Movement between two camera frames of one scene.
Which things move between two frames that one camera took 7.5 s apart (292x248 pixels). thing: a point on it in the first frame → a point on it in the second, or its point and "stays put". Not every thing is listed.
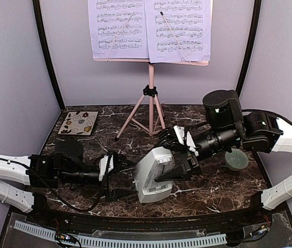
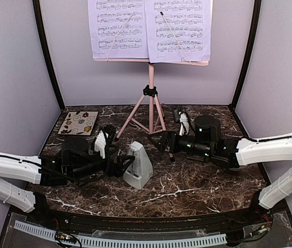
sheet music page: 118,29 stays put
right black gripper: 180,173 → 165,140
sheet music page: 191,21 stays put
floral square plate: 78,123 stays put
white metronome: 150,165 → 140,170
